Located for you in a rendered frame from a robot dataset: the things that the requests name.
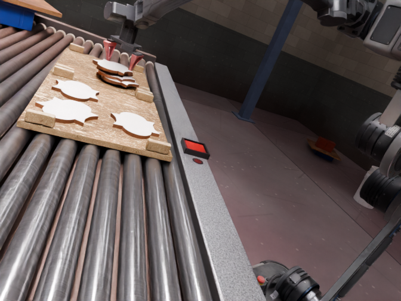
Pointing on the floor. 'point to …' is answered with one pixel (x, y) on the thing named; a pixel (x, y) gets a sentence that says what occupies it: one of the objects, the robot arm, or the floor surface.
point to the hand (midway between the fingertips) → (119, 64)
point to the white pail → (359, 193)
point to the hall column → (269, 60)
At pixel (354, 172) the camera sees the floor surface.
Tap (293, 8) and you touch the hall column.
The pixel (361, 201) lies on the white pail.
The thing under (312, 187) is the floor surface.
